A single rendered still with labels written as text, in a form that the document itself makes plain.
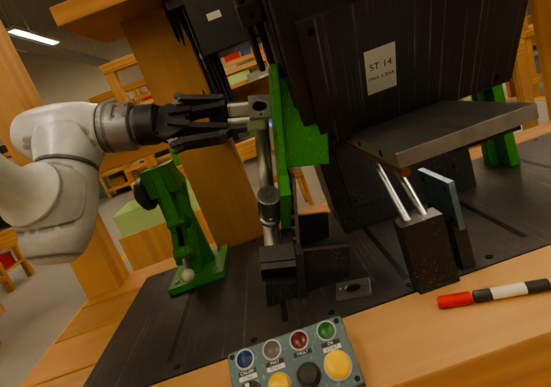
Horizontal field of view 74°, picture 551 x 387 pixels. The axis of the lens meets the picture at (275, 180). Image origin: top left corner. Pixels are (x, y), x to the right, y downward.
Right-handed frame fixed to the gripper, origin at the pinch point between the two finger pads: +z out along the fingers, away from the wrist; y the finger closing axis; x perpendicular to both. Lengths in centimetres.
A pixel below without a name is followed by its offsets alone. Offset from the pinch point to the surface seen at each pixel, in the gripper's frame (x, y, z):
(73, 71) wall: 614, 764, -485
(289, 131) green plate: -6.6, -9.8, 6.6
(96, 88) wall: 648, 731, -434
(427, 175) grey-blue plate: -3.6, -18.3, 26.9
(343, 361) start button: -5.9, -42.4, 9.0
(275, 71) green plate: -13.9, -4.3, 5.1
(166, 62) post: 8.0, 26.5, -19.1
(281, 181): -2.8, -16.6, 4.7
